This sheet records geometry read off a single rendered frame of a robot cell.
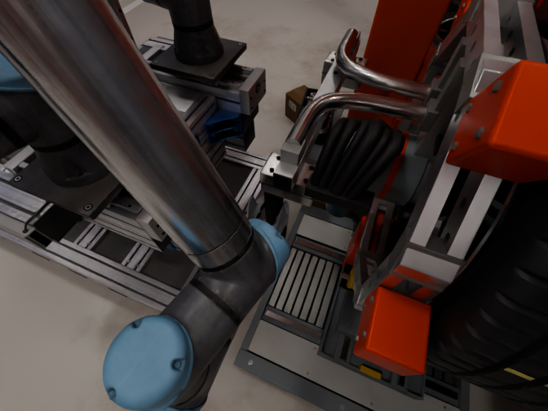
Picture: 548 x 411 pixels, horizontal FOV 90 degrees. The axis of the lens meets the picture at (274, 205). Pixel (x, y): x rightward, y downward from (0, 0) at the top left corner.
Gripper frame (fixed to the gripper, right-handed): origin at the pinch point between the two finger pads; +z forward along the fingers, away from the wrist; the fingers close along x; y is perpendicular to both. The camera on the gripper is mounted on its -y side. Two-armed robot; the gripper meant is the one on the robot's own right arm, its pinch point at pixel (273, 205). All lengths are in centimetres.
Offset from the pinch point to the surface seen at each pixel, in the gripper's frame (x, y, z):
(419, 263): -22.5, 13.8, -9.4
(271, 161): 0.5, 12.0, 0.4
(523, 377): -37.0, 7.8, -15.5
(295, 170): -4.4, 15.0, -2.5
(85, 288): 85, -83, -26
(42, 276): 107, -83, -29
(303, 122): -3.1, 18.3, 3.6
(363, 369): -38, -65, -11
